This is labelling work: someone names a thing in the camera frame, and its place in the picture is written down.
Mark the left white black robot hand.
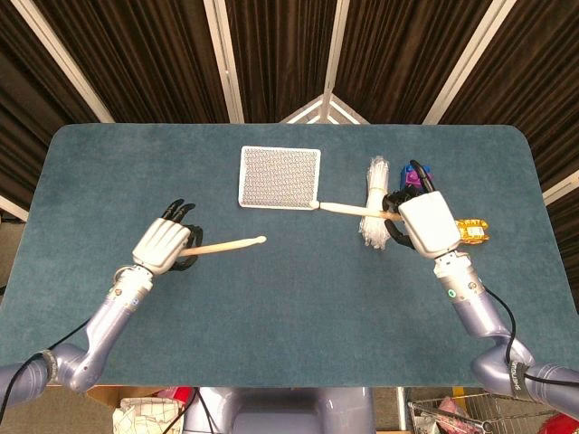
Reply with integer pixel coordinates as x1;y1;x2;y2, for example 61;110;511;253
130;197;204;276

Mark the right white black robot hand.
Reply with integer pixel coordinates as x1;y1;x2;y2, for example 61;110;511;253
382;159;462;261

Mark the wooden drumstick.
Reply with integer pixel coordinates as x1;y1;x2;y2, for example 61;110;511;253
183;235;268;258
312;202;403;222

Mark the purple toy building block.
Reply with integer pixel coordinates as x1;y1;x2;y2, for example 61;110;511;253
405;169;435;191

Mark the gold foil snack pack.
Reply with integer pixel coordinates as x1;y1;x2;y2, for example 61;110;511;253
454;218;491;245

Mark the red plastic item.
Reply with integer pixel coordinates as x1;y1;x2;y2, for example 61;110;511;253
160;386;195;404

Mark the blue felt table mat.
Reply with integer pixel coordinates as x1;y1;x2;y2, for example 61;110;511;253
0;122;579;389

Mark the cardboard box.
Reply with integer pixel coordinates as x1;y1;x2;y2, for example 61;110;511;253
85;386;182;410

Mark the white checked cloth bag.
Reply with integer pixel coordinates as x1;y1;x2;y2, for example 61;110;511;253
111;396;185;434

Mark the lavender robot torso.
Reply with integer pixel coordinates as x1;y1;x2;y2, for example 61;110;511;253
183;386;376;434

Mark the dark brown curtain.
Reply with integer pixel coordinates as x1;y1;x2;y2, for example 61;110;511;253
0;0;579;222

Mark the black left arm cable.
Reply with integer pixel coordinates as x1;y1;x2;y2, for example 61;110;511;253
0;317;92;408

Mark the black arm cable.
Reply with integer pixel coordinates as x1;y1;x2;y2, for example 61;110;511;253
484;288;579;386
0;317;92;408

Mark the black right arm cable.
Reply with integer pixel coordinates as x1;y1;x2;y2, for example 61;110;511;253
484;288;579;386

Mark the white wire mesh basket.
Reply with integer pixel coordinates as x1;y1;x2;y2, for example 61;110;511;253
237;145;323;211

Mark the white partition frame post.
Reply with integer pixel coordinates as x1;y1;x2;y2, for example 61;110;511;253
316;0;353;124
8;0;115;124
422;0;517;125
202;0;246;124

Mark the black torso cable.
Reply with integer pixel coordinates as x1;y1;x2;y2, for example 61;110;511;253
169;387;216;434

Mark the metal wire shopping basket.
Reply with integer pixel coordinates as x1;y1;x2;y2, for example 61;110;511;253
406;391;557;434

